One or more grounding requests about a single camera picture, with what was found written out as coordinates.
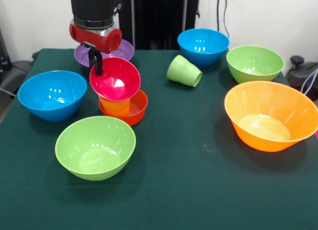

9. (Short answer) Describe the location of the small pink plastic bowl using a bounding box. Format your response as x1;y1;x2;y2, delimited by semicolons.
89;57;142;102

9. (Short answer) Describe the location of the blue plastic bowl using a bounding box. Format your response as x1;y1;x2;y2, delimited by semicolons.
17;70;88;123
177;28;230;68

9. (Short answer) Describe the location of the grey pedestal leg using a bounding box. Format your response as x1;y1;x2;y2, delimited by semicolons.
0;60;33;96
285;55;318;100

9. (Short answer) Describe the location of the orange plastic cup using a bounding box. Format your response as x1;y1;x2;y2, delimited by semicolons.
98;95;131;117

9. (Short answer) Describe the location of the small red-orange plastic bowl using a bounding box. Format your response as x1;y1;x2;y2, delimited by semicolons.
98;89;149;127

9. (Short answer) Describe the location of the dark green tablecloth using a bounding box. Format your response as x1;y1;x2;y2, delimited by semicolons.
0;48;318;230

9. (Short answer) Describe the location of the green plastic cup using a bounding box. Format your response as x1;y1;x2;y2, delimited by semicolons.
166;54;203;88

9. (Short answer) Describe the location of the purple plastic bowl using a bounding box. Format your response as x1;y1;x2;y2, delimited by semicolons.
74;38;135;68

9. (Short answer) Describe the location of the green plastic bowl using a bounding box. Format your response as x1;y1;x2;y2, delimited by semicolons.
55;116;137;182
226;45;285;84

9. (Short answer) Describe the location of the large orange plastic bowl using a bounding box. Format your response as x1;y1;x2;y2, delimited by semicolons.
224;80;318;153

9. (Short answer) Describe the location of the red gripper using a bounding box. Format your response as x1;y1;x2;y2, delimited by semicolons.
69;20;123;77

